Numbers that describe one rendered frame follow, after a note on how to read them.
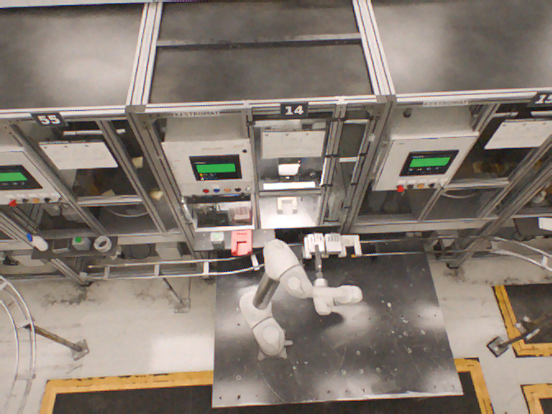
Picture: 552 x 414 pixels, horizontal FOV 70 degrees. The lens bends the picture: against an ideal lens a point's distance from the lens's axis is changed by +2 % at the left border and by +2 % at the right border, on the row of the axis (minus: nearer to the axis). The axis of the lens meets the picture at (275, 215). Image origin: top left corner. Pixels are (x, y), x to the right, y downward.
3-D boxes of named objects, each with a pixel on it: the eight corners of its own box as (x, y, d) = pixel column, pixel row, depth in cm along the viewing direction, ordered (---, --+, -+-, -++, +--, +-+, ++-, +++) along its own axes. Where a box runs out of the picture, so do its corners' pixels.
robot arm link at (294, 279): (319, 289, 198) (304, 268, 203) (310, 284, 181) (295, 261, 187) (298, 305, 199) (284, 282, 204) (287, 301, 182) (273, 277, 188)
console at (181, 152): (181, 200, 224) (160, 148, 185) (185, 160, 239) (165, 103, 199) (255, 196, 225) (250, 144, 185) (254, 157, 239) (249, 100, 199)
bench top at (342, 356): (213, 407, 237) (212, 407, 234) (218, 247, 290) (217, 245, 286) (461, 395, 240) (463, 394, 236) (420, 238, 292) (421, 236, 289)
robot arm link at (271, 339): (266, 361, 241) (265, 354, 222) (252, 335, 249) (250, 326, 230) (289, 347, 245) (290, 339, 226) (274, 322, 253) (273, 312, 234)
